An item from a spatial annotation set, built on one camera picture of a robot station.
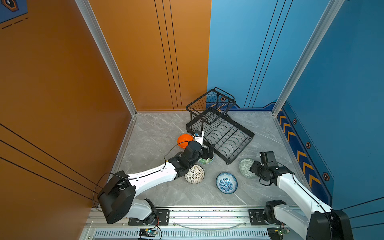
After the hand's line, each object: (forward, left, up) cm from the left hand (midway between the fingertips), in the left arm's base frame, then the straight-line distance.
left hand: (208, 142), depth 81 cm
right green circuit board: (-39, -32, -19) cm, 54 cm away
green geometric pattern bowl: (-6, -23, -16) cm, 29 cm away
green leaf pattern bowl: (-3, +1, -17) cm, 17 cm away
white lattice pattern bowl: (-12, +7, -17) cm, 22 cm away
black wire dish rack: (+19, -10, -17) cm, 27 cm away
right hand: (-8, -27, -16) cm, 32 cm away
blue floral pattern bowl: (-16, -11, -17) cm, 26 cm away
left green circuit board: (-39, +29, -19) cm, 53 cm away
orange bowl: (+10, +16, -13) cm, 22 cm away
